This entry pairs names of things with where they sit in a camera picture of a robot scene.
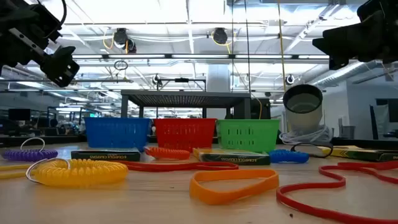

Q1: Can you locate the red plastic basket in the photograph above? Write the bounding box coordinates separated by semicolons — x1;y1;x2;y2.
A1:
154;118;217;152

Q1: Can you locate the wide orange rubber band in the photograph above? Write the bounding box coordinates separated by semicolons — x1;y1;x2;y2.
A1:
189;169;280;206

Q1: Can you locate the thin yellow rubber band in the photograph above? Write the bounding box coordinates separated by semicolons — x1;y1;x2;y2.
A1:
0;164;35;180

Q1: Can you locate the black hanging cable with plug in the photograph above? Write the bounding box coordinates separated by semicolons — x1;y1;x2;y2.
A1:
244;0;251;94

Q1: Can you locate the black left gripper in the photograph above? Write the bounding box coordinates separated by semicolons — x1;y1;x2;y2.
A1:
0;0;80;88

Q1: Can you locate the white cylinder with dark lens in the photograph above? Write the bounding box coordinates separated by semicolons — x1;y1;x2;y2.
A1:
282;83;324;133

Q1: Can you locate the thin black hanging cable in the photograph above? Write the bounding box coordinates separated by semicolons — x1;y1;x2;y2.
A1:
231;0;234;94

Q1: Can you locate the blue coil keychain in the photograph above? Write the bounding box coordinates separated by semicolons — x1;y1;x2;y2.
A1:
269;149;310;164

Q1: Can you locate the blue plastic basket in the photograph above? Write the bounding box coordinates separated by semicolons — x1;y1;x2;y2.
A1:
84;117;152;152

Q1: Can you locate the white coiled cable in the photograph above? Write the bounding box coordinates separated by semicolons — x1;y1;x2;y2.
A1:
279;125;334;146

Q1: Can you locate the purple coil keychain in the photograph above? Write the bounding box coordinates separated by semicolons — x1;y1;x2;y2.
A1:
2;137;59;162

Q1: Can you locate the grey perforated metal riser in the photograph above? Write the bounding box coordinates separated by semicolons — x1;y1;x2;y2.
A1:
120;89;251;119

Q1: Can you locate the silver ceiling air duct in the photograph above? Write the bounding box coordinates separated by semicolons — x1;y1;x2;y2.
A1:
310;60;398;88

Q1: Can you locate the green plastic basket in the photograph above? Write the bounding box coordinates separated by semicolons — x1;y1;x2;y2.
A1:
216;119;280;153

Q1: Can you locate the black monitor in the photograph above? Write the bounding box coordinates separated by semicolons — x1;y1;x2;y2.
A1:
8;108;32;121

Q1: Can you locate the yellow coil keychain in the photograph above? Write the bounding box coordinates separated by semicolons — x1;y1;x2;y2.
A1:
25;157;129;188

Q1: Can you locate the long red rubber band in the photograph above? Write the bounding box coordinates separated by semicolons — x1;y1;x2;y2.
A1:
275;160;398;224

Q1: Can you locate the Crayola crayon box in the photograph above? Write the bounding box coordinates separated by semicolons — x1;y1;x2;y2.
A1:
70;148;142;162
192;147;271;166
320;145;398;162

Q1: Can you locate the black ceiling cable reel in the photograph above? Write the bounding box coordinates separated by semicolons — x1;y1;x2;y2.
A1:
211;27;229;45
112;27;137;54

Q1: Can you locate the orange coil keychain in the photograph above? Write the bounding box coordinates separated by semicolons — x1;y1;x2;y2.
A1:
144;146;192;161

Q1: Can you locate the grey trash bin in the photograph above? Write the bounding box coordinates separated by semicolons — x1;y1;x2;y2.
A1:
340;125;356;140

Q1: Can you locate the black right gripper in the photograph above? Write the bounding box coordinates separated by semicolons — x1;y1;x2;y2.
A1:
312;0;398;71

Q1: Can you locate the thin black background rig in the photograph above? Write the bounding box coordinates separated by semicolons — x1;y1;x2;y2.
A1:
157;77;207;118

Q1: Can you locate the long ceiling light bar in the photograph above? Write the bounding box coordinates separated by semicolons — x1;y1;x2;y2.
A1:
71;54;330;60

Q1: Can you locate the yellow hanging cable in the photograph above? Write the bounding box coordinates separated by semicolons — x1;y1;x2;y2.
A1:
277;0;286;93

